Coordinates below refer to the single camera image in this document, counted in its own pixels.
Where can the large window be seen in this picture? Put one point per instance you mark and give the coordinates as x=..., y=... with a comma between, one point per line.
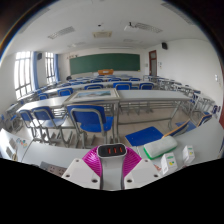
x=22, y=75

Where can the grey classroom desks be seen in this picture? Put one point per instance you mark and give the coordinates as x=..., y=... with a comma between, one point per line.
x=153, y=95

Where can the green and white pack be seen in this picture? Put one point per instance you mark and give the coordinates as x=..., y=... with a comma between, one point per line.
x=160, y=147

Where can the black wall speaker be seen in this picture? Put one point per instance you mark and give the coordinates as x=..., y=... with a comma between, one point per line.
x=39, y=56
x=164, y=46

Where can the orange lectern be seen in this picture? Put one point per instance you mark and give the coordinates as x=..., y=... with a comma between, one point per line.
x=105, y=72

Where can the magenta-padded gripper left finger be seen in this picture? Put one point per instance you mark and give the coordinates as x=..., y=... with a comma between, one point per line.
x=78, y=171

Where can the ceiling air conditioner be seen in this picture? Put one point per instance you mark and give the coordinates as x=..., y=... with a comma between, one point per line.
x=102, y=34

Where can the dark red framed door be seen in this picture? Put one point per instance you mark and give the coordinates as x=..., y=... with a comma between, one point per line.
x=152, y=63

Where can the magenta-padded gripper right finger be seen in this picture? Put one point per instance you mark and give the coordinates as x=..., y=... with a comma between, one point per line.
x=145, y=171

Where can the small white box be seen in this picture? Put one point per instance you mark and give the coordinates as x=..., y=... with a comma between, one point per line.
x=188, y=154

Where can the red brown side door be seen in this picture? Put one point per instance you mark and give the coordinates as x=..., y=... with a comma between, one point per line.
x=222, y=110

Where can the narrow window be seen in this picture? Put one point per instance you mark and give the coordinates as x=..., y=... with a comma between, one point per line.
x=50, y=68

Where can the green chalkboard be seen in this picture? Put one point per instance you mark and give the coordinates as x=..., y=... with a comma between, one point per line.
x=105, y=63

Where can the ceiling light panels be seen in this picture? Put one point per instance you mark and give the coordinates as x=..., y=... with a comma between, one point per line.
x=61, y=32

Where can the framed picture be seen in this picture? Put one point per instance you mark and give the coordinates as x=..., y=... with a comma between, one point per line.
x=92, y=96

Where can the blue classroom chairs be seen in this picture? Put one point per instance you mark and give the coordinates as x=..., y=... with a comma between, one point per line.
x=88, y=121

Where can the ceiling projector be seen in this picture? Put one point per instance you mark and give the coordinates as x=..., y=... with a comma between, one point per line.
x=130, y=26

